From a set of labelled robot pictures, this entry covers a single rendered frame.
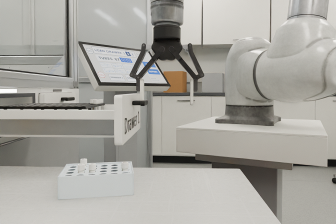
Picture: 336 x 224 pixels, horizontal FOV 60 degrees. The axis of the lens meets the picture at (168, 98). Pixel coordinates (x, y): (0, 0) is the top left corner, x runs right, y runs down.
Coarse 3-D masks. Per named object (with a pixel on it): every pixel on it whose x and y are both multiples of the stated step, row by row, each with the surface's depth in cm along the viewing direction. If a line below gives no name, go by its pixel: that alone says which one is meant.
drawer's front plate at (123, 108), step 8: (120, 96) 63; (128, 96) 71; (136, 96) 84; (120, 104) 63; (128, 104) 71; (120, 112) 63; (128, 112) 71; (136, 112) 84; (120, 120) 63; (136, 120) 84; (120, 128) 63; (128, 128) 71; (136, 128) 84; (120, 136) 63; (128, 136) 71; (120, 144) 63
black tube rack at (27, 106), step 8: (16, 104) 78; (24, 104) 77; (32, 104) 77; (40, 104) 77; (48, 104) 78; (56, 104) 77; (64, 104) 78; (72, 104) 78; (80, 104) 77; (88, 104) 77
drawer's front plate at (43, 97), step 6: (42, 96) 95; (48, 96) 99; (54, 96) 103; (60, 96) 109; (66, 96) 114; (72, 96) 121; (42, 102) 96; (48, 102) 99; (54, 102) 103; (60, 102) 109; (66, 102) 114; (72, 102) 121
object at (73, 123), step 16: (0, 112) 66; (16, 112) 66; (32, 112) 65; (48, 112) 65; (64, 112) 65; (80, 112) 65; (96, 112) 65; (112, 112) 65; (0, 128) 66; (16, 128) 65; (32, 128) 65; (48, 128) 65; (64, 128) 65; (80, 128) 65; (96, 128) 65; (112, 128) 65
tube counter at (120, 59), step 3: (114, 57) 164; (117, 57) 166; (120, 57) 168; (123, 57) 169; (126, 57) 171; (117, 60) 164; (120, 60) 166; (123, 60) 167; (126, 60) 169; (129, 60) 171; (132, 60) 173; (135, 60) 175
